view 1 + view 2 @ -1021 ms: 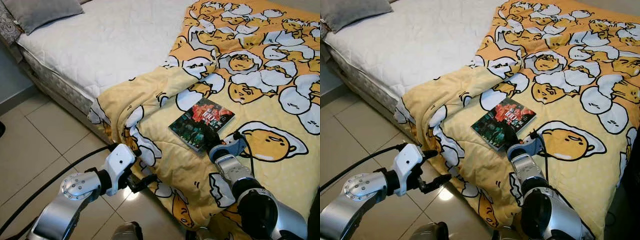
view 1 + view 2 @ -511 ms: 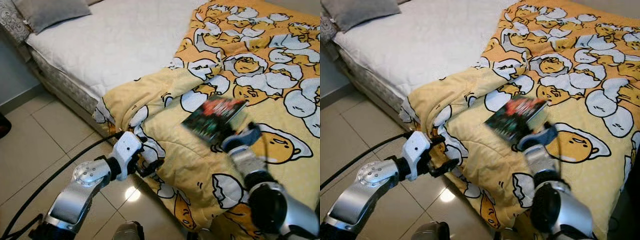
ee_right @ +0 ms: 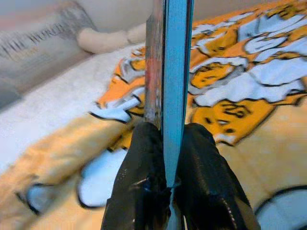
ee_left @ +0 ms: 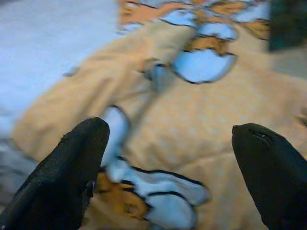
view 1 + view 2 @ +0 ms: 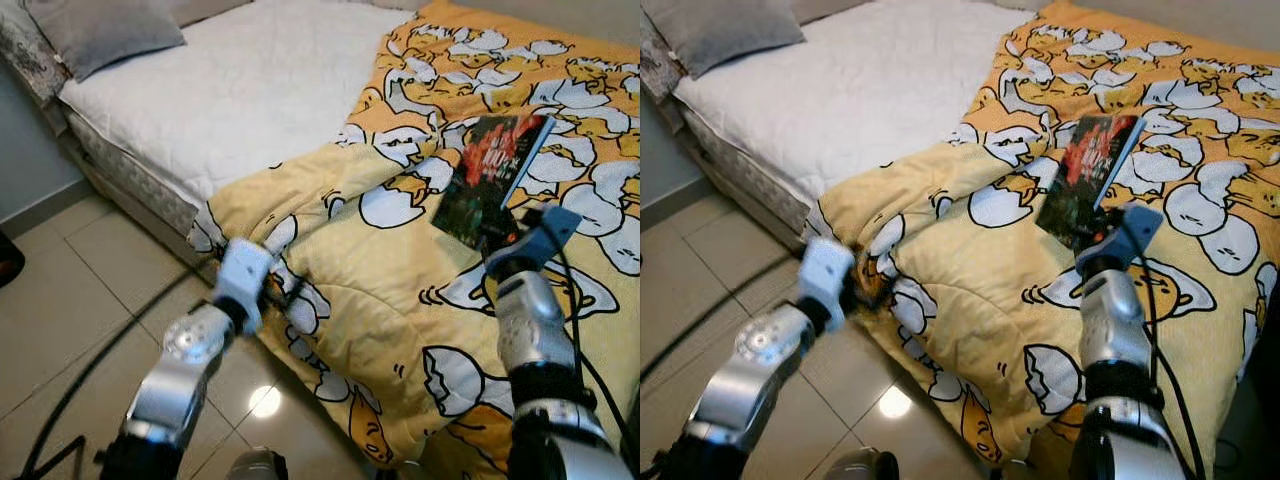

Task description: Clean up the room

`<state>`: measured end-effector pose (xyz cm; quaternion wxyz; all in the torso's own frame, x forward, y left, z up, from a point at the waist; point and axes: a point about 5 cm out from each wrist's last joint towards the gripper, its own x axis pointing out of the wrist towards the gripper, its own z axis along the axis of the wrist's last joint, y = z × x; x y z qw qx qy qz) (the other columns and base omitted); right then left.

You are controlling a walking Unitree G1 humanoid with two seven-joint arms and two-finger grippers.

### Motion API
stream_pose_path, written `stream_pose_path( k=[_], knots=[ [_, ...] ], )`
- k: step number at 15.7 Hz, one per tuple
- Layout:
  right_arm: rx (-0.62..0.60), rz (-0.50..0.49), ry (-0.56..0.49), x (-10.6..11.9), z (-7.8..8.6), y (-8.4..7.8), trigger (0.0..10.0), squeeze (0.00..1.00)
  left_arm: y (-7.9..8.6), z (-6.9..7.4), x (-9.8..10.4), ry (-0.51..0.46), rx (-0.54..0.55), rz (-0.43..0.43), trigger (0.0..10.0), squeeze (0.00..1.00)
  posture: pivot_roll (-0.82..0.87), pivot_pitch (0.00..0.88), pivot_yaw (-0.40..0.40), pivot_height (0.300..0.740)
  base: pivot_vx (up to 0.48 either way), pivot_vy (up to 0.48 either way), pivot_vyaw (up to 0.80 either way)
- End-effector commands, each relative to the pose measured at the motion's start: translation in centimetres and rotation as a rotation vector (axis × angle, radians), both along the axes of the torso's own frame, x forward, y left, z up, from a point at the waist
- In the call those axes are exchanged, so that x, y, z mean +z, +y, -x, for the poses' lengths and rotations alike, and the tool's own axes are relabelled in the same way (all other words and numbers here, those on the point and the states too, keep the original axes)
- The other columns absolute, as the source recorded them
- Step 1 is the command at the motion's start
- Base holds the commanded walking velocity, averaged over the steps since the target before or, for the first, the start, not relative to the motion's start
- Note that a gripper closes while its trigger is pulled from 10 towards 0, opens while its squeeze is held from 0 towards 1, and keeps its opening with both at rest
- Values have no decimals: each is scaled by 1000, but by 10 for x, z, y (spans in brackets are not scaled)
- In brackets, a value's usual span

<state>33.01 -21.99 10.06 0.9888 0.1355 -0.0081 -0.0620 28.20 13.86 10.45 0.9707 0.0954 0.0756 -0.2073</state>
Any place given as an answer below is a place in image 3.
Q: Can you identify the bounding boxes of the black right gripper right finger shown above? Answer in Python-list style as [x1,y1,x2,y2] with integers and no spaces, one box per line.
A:
[174,122,261,230]

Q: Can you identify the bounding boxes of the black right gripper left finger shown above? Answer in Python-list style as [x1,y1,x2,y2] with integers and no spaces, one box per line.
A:
[100,122,172,230]

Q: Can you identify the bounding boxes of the white quilted mattress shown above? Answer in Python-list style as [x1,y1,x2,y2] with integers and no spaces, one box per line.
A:
[0,44,147,173]

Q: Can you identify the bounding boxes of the red cover book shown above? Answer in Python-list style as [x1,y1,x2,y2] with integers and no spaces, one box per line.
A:
[143,0,195,189]

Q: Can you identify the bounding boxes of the beige bolster pillow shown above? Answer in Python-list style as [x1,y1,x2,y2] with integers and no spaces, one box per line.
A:
[76,23,147,55]

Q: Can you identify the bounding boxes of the yellow cartoon print blanket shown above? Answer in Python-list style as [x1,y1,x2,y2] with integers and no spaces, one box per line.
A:
[0,0,307,230]

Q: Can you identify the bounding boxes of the ornament print headboard cushion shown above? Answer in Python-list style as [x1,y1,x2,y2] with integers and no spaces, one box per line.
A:
[0,0,99,108]

